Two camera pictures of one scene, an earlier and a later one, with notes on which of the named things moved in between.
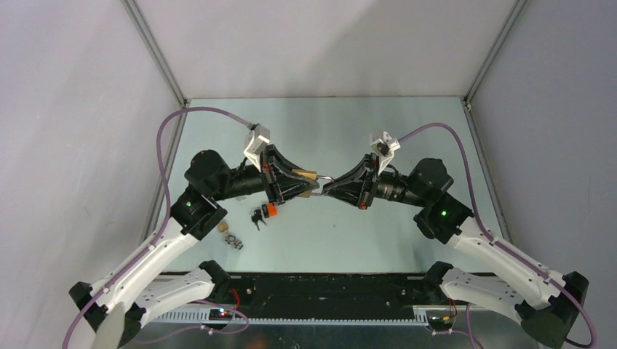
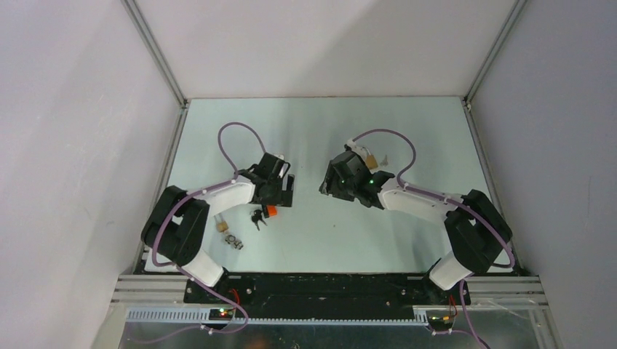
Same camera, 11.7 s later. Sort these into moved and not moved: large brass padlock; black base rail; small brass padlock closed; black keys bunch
Moved: large brass padlock
Not moved: black base rail; small brass padlock closed; black keys bunch
